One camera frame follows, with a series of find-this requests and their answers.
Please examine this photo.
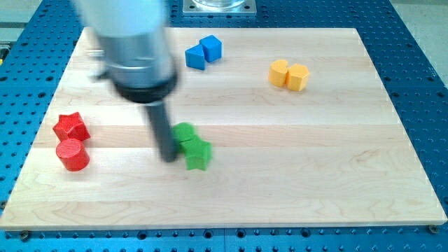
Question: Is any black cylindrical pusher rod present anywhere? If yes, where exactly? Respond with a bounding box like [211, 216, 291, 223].
[145, 101, 178, 162]

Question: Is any green circle block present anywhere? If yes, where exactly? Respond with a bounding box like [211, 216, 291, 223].
[172, 122, 196, 153]

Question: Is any green star block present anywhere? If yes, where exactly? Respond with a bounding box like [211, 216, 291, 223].
[181, 136, 212, 171]

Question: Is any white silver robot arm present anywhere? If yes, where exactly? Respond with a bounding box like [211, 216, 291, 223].
[73, 0, 178, 162]

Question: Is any red star block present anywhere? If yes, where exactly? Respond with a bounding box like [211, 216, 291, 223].
[52, 112, 90, 141]

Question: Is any blue moon block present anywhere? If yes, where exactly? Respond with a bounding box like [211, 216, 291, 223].
[185, 44, 205, 70]

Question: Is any red cylinder block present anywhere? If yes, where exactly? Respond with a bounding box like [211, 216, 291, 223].
[55, 139, 90, 172]

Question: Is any blue cube block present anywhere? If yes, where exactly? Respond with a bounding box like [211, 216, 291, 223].
[199, 35, 222, 63]

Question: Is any wooden board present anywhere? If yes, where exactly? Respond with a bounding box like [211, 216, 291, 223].
[1, 28, 447, 231]

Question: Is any yellow hexagon block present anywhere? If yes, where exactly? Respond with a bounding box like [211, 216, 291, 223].
[286, 64, 310, 92]

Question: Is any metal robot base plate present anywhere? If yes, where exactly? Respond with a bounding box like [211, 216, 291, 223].
[182, 0, 257, 16]

